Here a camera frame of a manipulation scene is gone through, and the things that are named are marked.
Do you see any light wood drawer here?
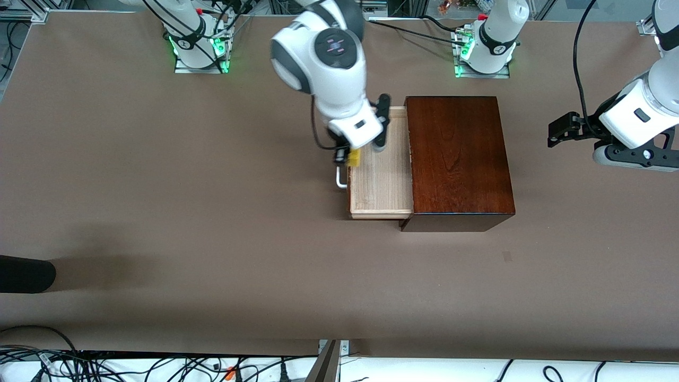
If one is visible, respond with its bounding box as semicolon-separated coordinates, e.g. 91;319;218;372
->
347;106;414;220

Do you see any dark brown wooden cabinet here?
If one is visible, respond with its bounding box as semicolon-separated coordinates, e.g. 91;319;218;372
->
399;95;516;232

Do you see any black cylindrical object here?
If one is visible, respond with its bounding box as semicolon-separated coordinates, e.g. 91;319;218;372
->
0;255;57;294

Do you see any black cable across table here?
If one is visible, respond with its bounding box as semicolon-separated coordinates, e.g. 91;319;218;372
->
369;19;467;46

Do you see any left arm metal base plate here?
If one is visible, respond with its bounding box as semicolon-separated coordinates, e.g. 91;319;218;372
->
454;27;511;79

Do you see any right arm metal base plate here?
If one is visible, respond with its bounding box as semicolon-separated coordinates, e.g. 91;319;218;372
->
174;16;231;74

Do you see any aluminium profile post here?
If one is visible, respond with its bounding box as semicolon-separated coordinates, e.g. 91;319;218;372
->
305;340;350;382

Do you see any black looped cable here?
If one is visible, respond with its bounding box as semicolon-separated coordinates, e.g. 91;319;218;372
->
0;325;80;355

